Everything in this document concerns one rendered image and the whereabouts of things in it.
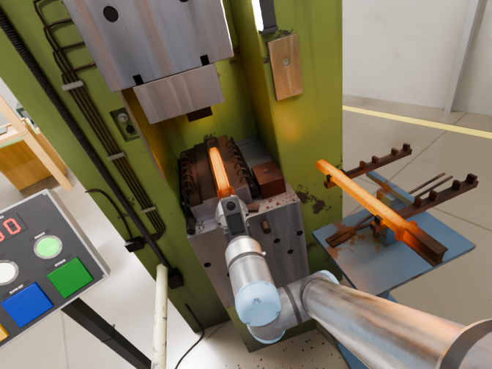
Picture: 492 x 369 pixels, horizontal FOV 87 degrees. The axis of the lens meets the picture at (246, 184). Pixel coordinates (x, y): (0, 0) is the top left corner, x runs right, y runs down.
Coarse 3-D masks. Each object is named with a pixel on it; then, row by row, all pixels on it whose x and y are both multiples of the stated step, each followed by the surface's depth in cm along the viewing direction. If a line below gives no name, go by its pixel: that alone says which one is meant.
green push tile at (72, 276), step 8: (64, 264) 66; (72, 264) 66; (80, 264) 67; (56, 272) 65; (64, 272) 66; (72, 272) 66; (80, 272) 67; (88, 272) 68; (56, 280) 65; (64, 280) 65; (72, 280) 66; (80, 280) 67; (88, 280) 68; (56, 288) 65; (64, 288) 65; (72, 288) 66; (64, 296) 65
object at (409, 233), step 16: (320, 160) 87; (336, 176) 79; (352, 192) 73; (368, 208) 68; (384, 208) 65; (400, 224) 60; (416, 224) 59; (400, 240) 60; (416, 240) 57; (432, 240) 54; (432, 256) 54
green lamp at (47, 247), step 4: (44, 240) 65; (48, 240) 65; (52, 240) 65; (40, 244) 64; (44, 244) 65; (48, 244) 65; (52, 244) 65; (56, 244) 66; (40, 248) 64; (44, 248) 64; (48, 248) 65; (52, 248) 65; (56, 248) 66; (40, 252) 64; (44, 252) 64; (48, 252) 65; (52, 252) 65
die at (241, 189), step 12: (204, 144) 114; (216, 144) 110; (228, 144) 109; (192, 156) 110; (204, 156) 106; (228, 156) 101; (192, 168) 102; (204, 168) 98; (228, 168) 94; (192, 180) 95; (204, 180) 92; (216, 180) 88; (228, 180) 86; (204, 192) 86; (216, 192) 85; (240, 192) 84; (192, 204) 84; (204, 204) 83; (216, 204) 84; (204, 216) 86
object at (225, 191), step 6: (210, 150) 105; (216, 150) 104; (216, 156) 100; (216, 162) 96; (216, 168) 93; (222, 168) 92; (216, 174) 90; (222, 174) 89; (222, 180) 86; (222, 186) 83; (222, 192) 80; (228, 192) 79
